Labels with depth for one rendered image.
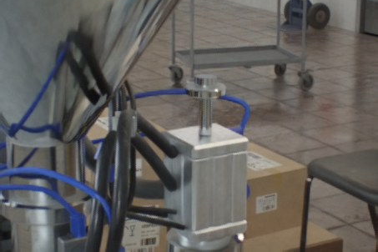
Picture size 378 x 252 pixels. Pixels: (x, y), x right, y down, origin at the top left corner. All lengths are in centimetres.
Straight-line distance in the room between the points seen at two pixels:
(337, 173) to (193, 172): 243
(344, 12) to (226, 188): 859
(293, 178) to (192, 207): 312
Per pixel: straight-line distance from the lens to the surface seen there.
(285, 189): 377
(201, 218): 67
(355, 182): 300
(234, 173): 67
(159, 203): 346
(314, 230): 384
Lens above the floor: 160
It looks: 15 degrees down
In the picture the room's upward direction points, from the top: straight up
